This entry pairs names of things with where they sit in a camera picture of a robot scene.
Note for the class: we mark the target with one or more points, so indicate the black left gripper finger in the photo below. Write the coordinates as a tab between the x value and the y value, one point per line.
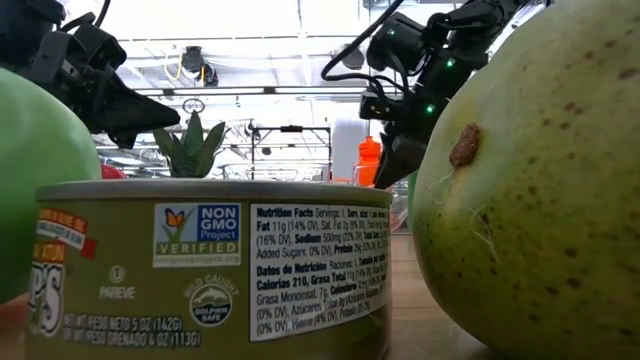
145	132
135	110

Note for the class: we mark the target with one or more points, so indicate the green plastic bottle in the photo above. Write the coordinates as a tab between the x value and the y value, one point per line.
412	200

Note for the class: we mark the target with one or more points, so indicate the black metal rack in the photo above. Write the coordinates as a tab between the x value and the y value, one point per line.
291	128

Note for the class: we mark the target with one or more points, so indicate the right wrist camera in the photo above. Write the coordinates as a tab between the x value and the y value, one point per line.
395	42

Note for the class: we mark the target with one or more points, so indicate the green apple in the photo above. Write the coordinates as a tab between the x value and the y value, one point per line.
45	175

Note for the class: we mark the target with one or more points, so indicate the white building column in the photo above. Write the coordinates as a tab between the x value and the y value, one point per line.
345	150

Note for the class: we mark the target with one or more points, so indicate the snake plant in white pot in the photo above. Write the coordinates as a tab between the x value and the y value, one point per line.
192	150

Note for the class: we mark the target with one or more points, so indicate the olive label tuna can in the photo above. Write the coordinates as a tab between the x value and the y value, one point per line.
200	300

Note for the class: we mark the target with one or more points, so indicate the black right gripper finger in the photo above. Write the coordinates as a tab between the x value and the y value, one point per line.
400	160

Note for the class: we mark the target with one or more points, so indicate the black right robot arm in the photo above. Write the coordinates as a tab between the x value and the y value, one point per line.
485	15

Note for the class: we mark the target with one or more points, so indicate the green pear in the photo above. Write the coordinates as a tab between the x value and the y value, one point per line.
540	200

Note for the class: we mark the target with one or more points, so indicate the orange plastic bottle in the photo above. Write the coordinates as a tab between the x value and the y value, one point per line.
369	157

